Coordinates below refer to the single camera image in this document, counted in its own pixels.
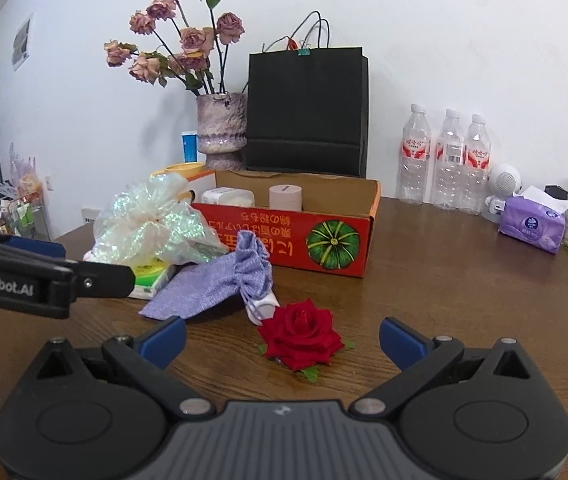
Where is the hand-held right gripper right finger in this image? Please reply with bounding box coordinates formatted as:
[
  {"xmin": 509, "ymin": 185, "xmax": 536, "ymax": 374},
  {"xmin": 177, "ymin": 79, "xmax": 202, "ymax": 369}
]
[{"xmin": 349, "ymin": 316, "xmax": 532, "ymax": 417}]

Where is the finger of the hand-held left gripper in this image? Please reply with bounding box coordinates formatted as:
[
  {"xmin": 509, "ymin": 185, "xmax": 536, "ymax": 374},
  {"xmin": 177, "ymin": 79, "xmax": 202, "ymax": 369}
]
[
  {"xmin": 3, "ymin": 236, "xmax": 68, "ymax": 261},
  {"xmin": 68, "ymin": 261, "xmax": 137, "ymax": 306}
]

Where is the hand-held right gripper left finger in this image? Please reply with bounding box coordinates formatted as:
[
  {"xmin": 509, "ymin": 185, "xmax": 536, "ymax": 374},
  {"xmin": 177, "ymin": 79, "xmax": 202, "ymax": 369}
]
[{"xmin": 34, "ymin": 316, "xmax": 217, "ymax": 417}]

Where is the purple drawstring pouch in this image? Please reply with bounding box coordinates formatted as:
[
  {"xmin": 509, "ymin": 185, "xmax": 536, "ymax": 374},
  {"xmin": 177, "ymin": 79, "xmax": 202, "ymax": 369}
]
[{"xmin": 139, "ymin": 231, "xmax": 273, "ymax": 321}]

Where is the iridescent plastic gift bag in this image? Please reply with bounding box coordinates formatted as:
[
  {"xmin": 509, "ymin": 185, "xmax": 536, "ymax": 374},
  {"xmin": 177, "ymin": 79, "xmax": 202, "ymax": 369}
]
[{"xmin": 93, "ymin": 174, "xmax": 229, "ymax": 266}]

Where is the red fabric rose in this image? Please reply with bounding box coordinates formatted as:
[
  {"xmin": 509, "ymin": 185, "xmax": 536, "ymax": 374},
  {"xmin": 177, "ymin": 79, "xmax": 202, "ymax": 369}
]
[{"xmin": 256, "ymin": 299, "xmax": 357, "ymax": 381}]

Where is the red cardboard box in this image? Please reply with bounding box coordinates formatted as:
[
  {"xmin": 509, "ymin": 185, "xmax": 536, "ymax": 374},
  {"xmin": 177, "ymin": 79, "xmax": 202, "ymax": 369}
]
[{"xmin": 184, "ymin": 169, "xmax": 382, "ymax": 279}]

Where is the wooden desktop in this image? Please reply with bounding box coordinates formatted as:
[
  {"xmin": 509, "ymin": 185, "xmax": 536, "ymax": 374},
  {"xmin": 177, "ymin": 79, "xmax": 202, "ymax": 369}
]
[{"xmin": 49, "ymin": 195, "xmax": 568, "ymax": 480}]

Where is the yellow green tissue pack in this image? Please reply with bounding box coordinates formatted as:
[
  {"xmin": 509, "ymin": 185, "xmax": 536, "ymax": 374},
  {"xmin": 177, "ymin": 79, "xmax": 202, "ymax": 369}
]
[{"xmin": 131, "ymin": 257, "xmax": 179, "ymax": 301}]

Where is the yellow mug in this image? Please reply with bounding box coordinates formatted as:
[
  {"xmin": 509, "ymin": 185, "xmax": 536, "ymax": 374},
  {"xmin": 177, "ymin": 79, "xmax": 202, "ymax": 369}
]
[{"xmin": 151, "ymin": 161, "xmax": 206, "ymax": 181}]

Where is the blue and white tube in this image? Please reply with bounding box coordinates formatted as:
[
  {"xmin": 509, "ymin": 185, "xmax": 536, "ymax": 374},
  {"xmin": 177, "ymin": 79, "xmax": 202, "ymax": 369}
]
[{"xmin": 181, "ymin": 131, "xmax": 199, "ymax": 164}]

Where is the purple tissue pack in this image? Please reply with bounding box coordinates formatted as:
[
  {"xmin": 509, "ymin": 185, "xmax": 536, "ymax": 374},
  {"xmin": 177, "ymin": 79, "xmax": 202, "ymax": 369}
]
[{"xmin": 498, "ymin": 185, "xmax": 568, "ymax": 255}]

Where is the clear plastic water bottle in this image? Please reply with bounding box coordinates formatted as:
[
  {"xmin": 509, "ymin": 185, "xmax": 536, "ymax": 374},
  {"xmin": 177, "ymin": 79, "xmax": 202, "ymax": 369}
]
[
  {"xmin": 432, "ymin": 108, "xmax": 466, "ymax": 211},
  {"xmin": 396, "ymin": 104, "xmax": 434, "ymax": 206},
  {"xmin": 464, "ymin": 114, "xmax": 492, "ymax": 216}
]

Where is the beige tape roll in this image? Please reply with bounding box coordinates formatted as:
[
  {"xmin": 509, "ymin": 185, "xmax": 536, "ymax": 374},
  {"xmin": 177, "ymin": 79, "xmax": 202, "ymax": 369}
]
[{"xmin": 269, "ymin": 184, "xmax": 303, "ymax": 211}]

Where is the mottled purple ceramic vase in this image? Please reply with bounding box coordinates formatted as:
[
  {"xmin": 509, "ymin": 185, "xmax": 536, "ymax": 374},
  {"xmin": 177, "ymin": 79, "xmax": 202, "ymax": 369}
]
[{"xmin": 196, "ymin": 92, "xmax": 248, "ymax": 171}]

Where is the white round robot toy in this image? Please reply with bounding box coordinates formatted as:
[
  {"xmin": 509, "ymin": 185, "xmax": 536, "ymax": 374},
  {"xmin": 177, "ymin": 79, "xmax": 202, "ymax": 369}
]
[{"xmin": 481, "ymin": 162, "xmax": 522, "ymax": 222}]

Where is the black paper bag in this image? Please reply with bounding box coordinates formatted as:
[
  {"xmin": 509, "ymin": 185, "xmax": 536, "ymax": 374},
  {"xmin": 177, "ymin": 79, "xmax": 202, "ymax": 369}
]
[{"xmin": 242, "ymin": 11, "xmax": 369, "ymax": 179}]

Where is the dried pink rose bouquet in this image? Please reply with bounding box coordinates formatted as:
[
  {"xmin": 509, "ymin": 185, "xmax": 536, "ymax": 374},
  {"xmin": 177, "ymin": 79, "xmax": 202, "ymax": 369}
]
[{"xmin": 104, "ymin": 0, "xmax": 245, "ymax": 97}]

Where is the wall poster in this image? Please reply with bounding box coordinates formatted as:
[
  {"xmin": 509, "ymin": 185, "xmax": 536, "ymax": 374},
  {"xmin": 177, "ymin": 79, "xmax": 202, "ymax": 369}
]
[{"xmin": 11, "ymin": 17, "xmax": 32, "ymax": 68}]

